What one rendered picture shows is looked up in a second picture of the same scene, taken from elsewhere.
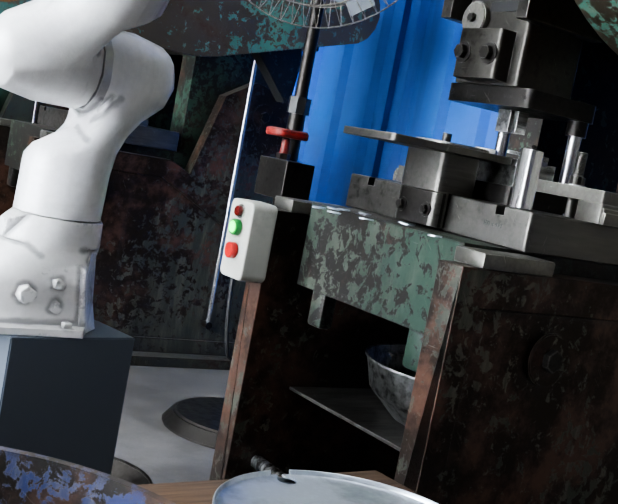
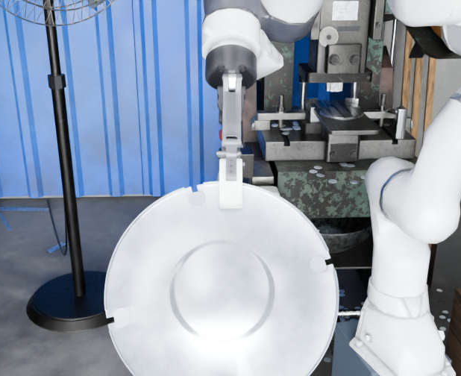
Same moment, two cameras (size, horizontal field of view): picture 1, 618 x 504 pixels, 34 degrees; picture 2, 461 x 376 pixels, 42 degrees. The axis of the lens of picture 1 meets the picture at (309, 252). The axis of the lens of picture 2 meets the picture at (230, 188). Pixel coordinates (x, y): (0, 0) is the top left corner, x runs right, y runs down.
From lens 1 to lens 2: 181 cm
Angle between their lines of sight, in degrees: 58
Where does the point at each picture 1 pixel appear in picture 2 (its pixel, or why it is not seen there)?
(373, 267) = (346, 195)
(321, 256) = (297, 199)
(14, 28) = (456, 207)
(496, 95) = (347, 77)
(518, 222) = (408, 145)
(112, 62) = not seen: hidden behind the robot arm
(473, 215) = (376, 148)
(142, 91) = not seen: hidden behind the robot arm
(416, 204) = (345, 152)
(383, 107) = not seen: outside the picture
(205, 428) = (95, 315)
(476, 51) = (344, 58)
